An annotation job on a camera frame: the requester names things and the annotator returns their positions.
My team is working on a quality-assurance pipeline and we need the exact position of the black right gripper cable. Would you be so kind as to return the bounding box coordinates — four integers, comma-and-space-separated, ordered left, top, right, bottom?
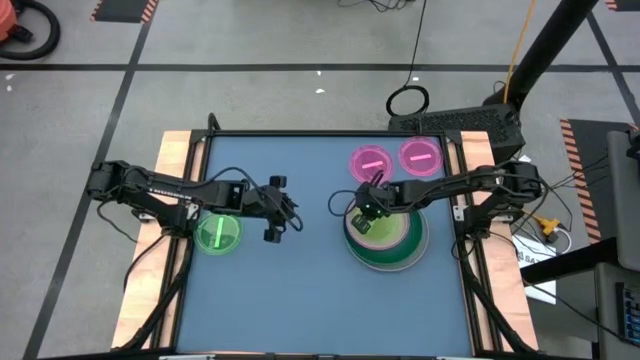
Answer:
327, 188, 362, 218

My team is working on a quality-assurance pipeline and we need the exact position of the orange vacuum cleaner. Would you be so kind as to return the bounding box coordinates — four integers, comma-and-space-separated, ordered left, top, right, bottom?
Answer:
0, 0, 19, 44

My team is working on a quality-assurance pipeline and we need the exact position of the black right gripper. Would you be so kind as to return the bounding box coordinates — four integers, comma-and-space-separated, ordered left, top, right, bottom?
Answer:
350, 170, 404, 237

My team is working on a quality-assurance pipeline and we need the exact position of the black slanted pole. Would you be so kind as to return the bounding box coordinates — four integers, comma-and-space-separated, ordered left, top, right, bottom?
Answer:
482, 0, 599, 109

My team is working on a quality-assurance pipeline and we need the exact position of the yellow power plug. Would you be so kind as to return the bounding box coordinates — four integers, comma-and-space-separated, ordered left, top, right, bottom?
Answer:
534, 212, 561, 237

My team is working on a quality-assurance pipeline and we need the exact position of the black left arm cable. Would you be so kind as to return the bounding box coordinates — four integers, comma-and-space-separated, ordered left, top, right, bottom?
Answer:
94, 199, 169, 292

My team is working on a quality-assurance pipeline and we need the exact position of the white paper sheet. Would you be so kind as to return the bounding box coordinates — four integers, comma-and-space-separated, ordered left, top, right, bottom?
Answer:
510, 234, 559, 305

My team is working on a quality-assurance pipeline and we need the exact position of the black perforated computer case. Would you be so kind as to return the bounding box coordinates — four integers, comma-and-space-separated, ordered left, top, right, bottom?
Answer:
388, 103, 526, 166

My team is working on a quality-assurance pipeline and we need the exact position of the grey cabinet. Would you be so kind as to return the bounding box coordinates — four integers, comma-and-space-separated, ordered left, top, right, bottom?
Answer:
606, 128, 640, 272

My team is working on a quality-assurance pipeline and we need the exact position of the grey equipment case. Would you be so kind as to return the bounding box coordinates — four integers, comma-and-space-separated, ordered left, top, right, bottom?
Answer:
593, 262, 640, 360

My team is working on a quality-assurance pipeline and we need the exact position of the large grey plastic plate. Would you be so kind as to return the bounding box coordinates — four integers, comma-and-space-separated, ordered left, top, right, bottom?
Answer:
343, 209, 431, 273

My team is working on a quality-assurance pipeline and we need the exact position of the black cable bundle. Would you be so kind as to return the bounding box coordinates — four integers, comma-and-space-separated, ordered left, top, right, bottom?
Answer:
519, 149, 609, 241

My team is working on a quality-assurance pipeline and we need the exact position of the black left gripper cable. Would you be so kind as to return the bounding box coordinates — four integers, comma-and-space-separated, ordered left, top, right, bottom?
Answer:
198, 166, 305, 233

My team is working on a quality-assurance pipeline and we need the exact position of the black horizontal beam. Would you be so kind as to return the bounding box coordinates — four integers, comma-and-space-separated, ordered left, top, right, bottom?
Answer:
519, 237, 619, 285

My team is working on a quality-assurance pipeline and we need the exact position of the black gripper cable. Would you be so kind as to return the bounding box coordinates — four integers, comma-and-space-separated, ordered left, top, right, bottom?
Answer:
198, 166, 305, 233
327, 188, 362, 218

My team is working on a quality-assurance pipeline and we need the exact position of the yellow hanging cable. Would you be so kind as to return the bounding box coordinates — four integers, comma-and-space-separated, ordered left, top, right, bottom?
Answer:
503, 0, 537, 104

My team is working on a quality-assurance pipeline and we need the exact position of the white cable loop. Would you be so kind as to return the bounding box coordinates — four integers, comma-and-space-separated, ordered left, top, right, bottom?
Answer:
548, 227, 574, 256

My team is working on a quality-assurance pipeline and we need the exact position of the small translucent green plate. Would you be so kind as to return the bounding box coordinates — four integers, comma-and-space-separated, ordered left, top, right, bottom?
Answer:
193, 212, 245, 257

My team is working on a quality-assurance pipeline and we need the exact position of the black metal table frame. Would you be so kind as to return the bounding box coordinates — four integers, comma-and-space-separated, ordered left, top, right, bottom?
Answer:
113, 112, 540, 360

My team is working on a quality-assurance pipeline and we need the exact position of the black coiled floor cable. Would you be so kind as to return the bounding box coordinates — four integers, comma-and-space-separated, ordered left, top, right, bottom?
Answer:
384, 0, 431, 119

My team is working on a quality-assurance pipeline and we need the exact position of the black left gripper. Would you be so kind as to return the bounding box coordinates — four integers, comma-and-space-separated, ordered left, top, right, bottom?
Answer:
246, 174, 300, 245

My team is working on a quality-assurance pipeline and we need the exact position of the black cable tangle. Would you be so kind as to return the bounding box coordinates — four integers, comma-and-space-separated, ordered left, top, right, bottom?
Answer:
337, 0, 416, 14

